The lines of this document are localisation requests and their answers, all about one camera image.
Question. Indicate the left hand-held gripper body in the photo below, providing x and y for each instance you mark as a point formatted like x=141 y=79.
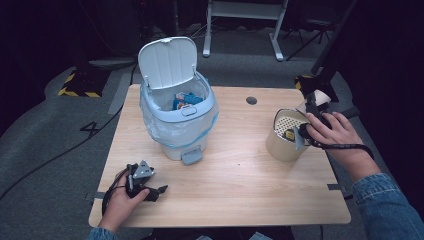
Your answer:
x=141 y=171

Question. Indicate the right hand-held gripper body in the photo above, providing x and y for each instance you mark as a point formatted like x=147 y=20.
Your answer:
x=299 y=138

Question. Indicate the yellow tea bag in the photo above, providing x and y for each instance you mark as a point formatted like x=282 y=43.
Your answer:
x=289 y=135

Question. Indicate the beige strainer container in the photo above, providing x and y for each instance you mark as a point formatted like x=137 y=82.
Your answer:
x=281 y=150

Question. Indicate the blue and orange snack packet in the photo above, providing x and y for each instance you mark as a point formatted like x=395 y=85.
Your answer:
x=190 y=99

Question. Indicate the light blue pedal trash bin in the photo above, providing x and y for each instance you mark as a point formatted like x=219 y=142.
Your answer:
x=170 y=63

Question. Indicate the person's left hand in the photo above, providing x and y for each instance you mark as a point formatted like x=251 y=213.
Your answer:
x=120 y=206

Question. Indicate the person's right hand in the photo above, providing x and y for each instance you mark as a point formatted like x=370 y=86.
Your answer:
x=333 y=133

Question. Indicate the grey tape piece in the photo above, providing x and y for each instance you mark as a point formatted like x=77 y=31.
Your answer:
x=334 y=186
x=99 y=195

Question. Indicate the clear plastic bin liner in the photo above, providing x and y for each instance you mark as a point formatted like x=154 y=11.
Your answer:
x=173 y=130

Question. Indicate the black stand pole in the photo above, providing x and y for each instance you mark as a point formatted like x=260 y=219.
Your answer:
x=333 y=40

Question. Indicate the black tripod stand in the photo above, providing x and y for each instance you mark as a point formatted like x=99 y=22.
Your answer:
x=313 y=30

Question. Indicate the grey floor tape strip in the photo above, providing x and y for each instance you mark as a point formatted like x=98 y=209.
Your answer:
x=119 y=93

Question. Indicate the person's blue jeans leg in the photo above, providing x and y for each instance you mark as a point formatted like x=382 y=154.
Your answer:
x=259 y=236

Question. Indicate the yellow black striped base plate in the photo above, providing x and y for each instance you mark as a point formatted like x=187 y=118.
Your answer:
x=310 y=85
x=83 y=85

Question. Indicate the white desk frame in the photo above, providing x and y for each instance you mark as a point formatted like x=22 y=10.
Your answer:
x=245 y=10

